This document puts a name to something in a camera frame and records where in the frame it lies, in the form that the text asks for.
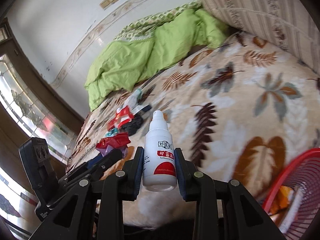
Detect white blue medicine box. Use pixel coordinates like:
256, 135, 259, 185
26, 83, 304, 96
278, 185, 304, 234

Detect purple plastic wrapper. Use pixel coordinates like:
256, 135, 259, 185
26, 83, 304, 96
95, 133, 131, 158

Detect white spray bottle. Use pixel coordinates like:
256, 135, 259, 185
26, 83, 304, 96
143, 110, 177, 192

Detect light blue cartoon packet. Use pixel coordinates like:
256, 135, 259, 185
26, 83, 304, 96
104, 127, 119, 138

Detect red white foot patch box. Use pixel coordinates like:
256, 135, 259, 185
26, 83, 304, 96
107, 106, 134, 131

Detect orange foil wrapper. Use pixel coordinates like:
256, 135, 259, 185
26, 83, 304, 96
268, 185, 295, 216

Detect black plastic bag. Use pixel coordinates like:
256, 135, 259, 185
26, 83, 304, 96
120, 114, 144, 137

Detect blue white toothpaste box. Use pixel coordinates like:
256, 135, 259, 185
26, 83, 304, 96
132, 105, 152, 116

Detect stained glass window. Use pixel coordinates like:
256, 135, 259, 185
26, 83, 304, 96
1, 54, 76, 165

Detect red plastic basket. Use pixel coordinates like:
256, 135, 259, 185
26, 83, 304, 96
263, 148, 319, 239

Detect leaf pattern fleece blanket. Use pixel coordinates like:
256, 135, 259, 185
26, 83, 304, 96
66, 31, 320, 230

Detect green duvet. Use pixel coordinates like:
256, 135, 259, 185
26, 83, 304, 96
85, 0, 229, 111

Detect striped beige bolster pillow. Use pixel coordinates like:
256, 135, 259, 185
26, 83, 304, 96
201, 0, 319, 73

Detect wall switch plates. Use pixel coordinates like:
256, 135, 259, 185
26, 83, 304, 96
99, 0, 119, 10

